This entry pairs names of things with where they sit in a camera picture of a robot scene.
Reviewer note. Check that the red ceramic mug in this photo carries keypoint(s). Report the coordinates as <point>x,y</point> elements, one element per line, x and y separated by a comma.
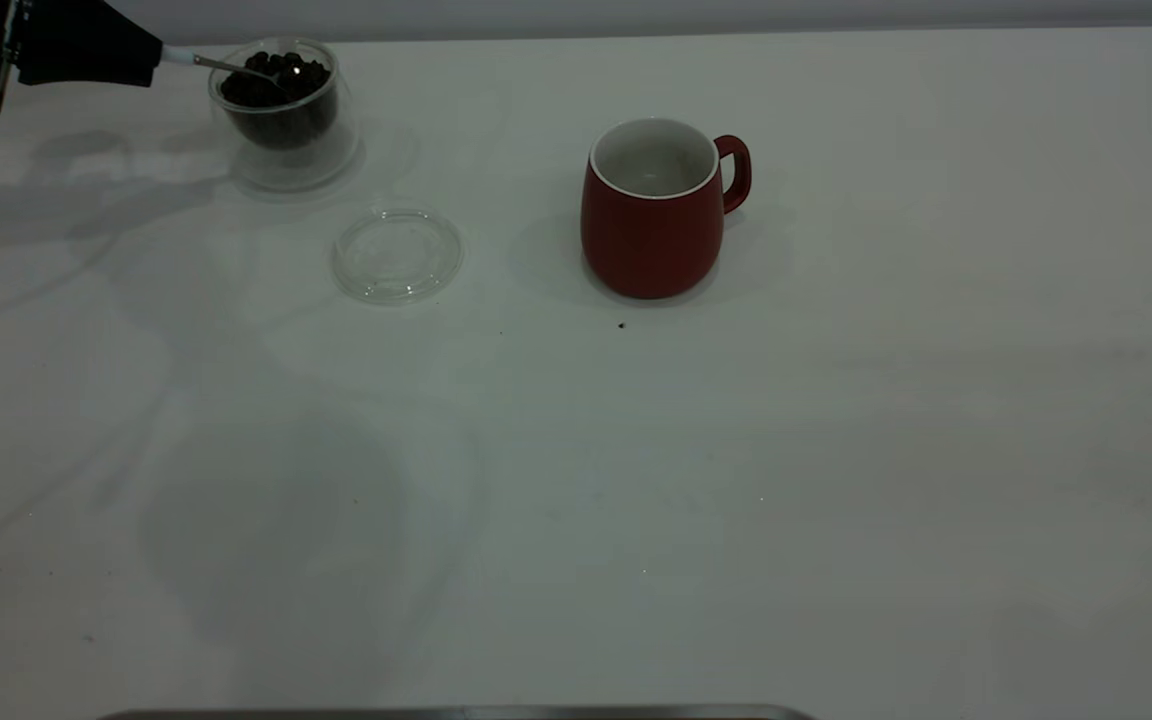
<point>651,240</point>

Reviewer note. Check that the dark coffee beans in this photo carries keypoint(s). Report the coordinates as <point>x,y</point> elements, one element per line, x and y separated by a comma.
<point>286,115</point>

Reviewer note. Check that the clear glass jar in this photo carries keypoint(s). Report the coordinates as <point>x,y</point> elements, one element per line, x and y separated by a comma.
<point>296,172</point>

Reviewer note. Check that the clear glass lid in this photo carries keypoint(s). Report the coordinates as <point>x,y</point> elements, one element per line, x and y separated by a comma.
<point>396,255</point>

